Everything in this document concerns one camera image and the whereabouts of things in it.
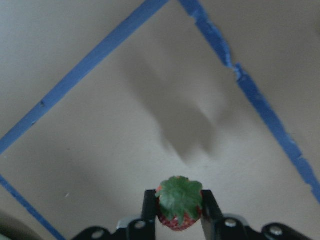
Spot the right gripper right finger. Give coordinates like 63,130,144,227
201,190,310,240

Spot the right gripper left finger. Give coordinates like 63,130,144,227
73,190,157,240

